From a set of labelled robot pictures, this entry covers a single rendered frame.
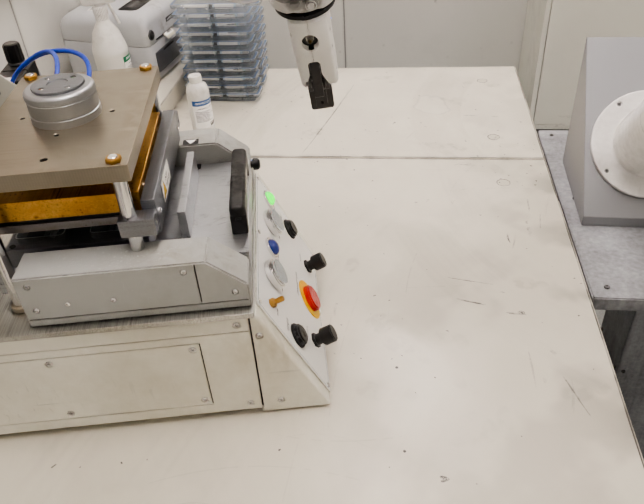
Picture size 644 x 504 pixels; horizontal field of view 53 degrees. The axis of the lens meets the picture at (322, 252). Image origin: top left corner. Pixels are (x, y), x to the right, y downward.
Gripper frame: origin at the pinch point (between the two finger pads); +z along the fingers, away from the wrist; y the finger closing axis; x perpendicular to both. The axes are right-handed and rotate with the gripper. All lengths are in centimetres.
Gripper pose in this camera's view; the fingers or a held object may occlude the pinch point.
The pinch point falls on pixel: (321, 94)
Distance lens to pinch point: 93.1
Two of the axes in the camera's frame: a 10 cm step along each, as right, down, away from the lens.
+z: 1.3, 5.5, 8.2
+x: -9.9, 1.4, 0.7
